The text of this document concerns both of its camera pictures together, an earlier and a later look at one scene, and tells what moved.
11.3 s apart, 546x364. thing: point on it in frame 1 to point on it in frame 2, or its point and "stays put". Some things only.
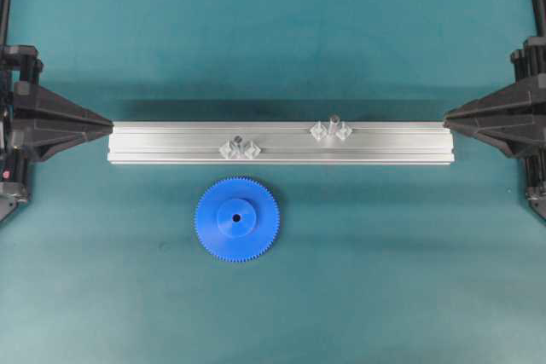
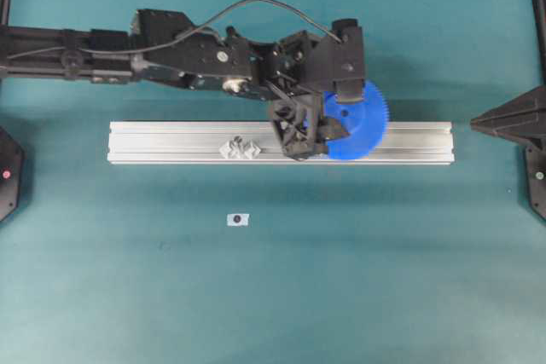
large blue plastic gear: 237,219 to 367,123
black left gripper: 34,104 to 299,64
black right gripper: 497,118 to 528,108
